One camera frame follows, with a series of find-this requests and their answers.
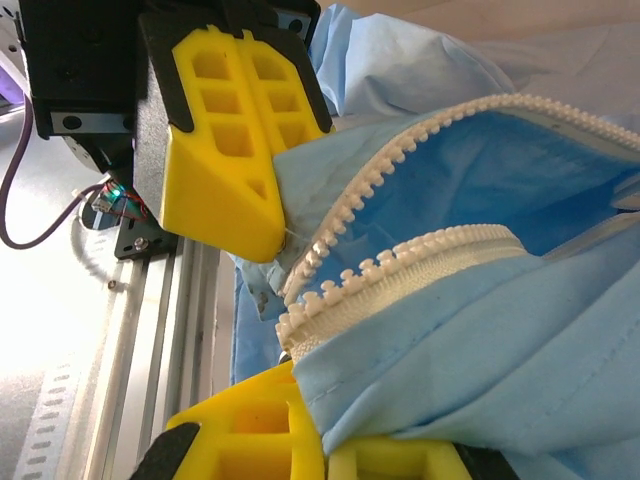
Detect light blue zip jacket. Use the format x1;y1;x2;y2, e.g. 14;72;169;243
232;2;640;480

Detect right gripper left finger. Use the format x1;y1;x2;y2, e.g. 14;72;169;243
129;359;329;480

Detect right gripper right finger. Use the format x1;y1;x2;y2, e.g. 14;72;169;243
327;433;521;480

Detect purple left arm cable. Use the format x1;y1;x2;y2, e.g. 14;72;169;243
0;97;104;250

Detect white slotted cable duct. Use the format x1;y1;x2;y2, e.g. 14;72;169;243
12;362;84;480

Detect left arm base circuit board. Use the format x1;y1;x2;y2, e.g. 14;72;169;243
91;182;150;222

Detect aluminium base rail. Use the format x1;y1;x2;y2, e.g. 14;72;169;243
64;234;236;480

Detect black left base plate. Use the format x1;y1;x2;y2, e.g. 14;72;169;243
113;214;180;261

